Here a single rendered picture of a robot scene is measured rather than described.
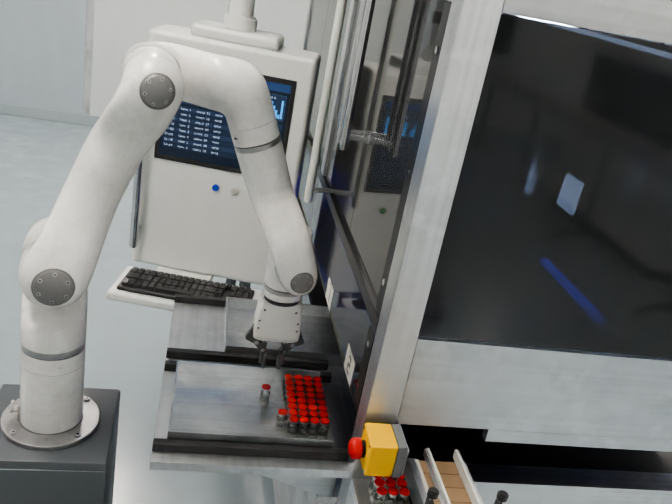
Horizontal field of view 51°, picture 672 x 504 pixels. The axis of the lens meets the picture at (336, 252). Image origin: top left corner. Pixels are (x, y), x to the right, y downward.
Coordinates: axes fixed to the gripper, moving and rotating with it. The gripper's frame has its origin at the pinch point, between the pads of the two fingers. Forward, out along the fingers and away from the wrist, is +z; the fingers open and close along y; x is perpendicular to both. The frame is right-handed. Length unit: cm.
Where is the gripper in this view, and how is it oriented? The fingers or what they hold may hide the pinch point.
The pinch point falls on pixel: (271, 358)
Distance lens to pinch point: 157.5
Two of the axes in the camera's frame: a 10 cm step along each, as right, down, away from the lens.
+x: 1.3, 4.1, -9.0
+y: -9.8, -1.1, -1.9
